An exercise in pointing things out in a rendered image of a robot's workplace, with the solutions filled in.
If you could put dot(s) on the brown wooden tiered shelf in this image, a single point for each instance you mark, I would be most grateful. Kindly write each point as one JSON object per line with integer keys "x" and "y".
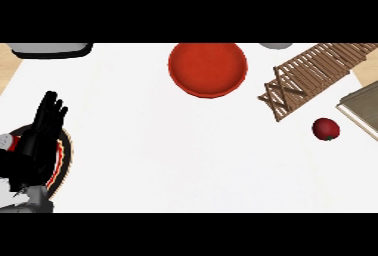
{"x": 312, "y": 75}

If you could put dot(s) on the small grey round object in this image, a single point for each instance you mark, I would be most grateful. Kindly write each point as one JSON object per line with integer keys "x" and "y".
{"x": 276, "y": 45}

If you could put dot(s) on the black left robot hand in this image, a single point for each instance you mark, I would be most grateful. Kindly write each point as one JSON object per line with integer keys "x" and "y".
{"x": 39, "y": 140}

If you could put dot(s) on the red round squash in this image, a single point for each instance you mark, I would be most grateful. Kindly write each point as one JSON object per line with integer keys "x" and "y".
{"x": 325, "y": 129}

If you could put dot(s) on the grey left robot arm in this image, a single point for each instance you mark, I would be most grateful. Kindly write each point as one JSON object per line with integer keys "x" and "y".
{"x": 24, "y": 200}

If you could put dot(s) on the grey black-rimmed appliance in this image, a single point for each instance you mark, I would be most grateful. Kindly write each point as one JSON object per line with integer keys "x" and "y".
{"x": 49, "y": 50}

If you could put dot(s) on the round woven placemat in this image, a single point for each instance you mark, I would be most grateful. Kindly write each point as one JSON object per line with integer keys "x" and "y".
{"x": 62, "y": 160}

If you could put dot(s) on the olive flat box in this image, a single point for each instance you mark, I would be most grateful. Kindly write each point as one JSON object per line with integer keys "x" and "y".
{"x": 363, "y": 108}

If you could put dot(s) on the red round tray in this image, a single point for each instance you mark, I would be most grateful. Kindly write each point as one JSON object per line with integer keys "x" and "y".
{"x": 207, "y": 69}

